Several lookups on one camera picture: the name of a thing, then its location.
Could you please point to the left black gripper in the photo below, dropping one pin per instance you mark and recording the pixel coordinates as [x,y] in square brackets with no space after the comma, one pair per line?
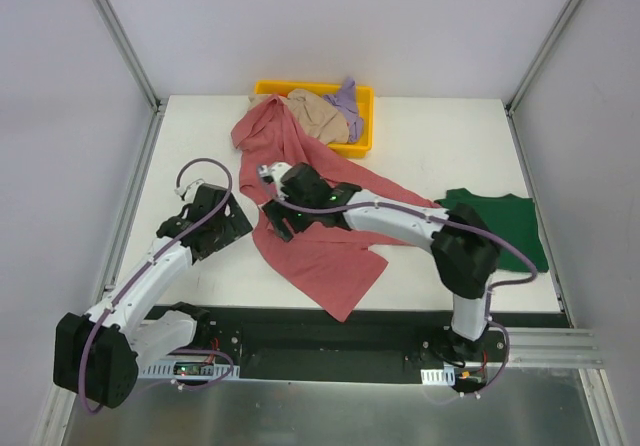
[232,214]

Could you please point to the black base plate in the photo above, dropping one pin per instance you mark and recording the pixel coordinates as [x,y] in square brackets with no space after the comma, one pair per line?
[378,347]

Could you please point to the aluminium frame post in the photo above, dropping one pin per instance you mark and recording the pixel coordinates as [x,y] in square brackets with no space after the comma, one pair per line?
[127,52]
[562,22]

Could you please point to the left aluminium frame post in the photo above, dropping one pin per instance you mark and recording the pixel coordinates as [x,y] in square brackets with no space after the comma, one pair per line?
[127,52]

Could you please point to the right white cable duct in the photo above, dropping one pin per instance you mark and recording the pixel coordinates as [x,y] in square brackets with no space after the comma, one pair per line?
[438,377]

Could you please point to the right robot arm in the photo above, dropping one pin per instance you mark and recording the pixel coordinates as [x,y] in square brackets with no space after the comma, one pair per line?
[464,257]

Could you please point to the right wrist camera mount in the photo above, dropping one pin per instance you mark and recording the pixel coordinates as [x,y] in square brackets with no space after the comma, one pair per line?
[273,174]

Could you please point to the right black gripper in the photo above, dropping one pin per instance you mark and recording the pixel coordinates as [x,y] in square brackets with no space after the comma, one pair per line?
[279,221]

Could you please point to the beige t shirt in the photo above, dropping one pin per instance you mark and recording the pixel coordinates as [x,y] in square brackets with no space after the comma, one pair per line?
[317,117]

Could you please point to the right aluminium frame post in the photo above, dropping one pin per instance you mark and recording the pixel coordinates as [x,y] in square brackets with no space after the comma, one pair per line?
[562,22]

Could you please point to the left white cable duct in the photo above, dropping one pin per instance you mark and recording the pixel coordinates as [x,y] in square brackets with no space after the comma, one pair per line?
[188,370]

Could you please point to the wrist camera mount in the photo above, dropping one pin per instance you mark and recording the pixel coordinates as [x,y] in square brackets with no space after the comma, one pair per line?
[273,174]
[187,192]

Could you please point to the white cable duct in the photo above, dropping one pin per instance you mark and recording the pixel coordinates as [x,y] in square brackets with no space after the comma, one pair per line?
[438,377]
[188,370]

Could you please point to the yellow plastic bin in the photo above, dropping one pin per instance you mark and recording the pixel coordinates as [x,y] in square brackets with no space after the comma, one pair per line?
[364,96]

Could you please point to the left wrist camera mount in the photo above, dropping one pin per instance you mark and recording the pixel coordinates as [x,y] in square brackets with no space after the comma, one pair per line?
[187,192]

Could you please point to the purple t shirt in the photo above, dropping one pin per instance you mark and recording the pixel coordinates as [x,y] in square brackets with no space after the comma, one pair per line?
[344,100]

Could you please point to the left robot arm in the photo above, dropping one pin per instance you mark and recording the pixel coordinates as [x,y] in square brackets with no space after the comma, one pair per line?
[99,354]

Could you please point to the green t shirt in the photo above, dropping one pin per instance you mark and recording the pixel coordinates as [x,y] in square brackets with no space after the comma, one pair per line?
[511,217]

